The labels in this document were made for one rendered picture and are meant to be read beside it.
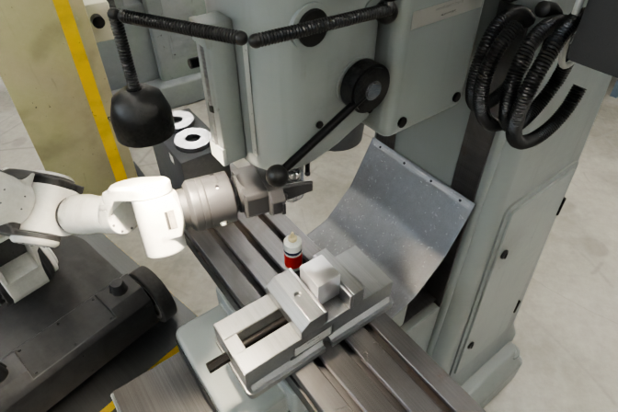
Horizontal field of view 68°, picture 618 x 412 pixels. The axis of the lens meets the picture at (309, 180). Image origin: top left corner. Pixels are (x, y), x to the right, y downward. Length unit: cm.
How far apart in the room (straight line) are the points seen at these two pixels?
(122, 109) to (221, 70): 13
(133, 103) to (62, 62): 187
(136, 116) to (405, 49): 36
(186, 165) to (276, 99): 53
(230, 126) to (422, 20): 30
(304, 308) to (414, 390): 25
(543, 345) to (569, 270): 49
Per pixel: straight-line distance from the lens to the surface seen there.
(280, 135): 62
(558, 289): 248
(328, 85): 61
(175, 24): 49
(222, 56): 60
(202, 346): 110
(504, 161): 98
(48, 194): 92
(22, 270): 151
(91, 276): 166
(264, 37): 45
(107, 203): 80
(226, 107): 63
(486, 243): 113
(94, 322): 152
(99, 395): 161
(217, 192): 74
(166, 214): 74
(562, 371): 222
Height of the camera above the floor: 175
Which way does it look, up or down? 40 degrees down
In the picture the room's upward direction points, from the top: straight up
